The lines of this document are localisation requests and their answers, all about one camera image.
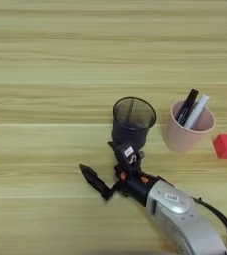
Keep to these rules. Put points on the black box with white label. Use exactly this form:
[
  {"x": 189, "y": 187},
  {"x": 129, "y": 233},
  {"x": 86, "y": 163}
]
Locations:
[{"x": 127, "y": 154}]

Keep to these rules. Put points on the pink plastic cup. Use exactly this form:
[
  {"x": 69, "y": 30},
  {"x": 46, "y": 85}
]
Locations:
[{"x": 180, "y": 139}]

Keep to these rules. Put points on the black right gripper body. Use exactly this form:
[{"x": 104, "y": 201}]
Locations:
[{"x": 137, "y": 186}]

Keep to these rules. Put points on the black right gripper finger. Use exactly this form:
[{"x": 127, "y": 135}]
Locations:
[
  {"x": 113, "y": 147},
  {"x": 94, "y": 177}
]

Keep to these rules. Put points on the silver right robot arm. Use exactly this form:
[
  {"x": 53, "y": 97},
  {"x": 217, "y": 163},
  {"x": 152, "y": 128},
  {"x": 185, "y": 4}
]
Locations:
[{"x": 185, "y": 222}]

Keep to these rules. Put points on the white marker pen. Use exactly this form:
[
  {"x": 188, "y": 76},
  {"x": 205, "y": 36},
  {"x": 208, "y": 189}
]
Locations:
[{"x": 198, "y": 109}]

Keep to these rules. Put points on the black mesh pen cup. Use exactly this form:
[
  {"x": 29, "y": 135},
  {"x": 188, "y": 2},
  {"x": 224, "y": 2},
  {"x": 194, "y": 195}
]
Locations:
[{"x": 128, "y": 132}]

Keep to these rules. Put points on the black marker pen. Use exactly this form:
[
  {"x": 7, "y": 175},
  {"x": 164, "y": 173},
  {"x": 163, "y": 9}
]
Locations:
[{"x": 187, "y": 106}]

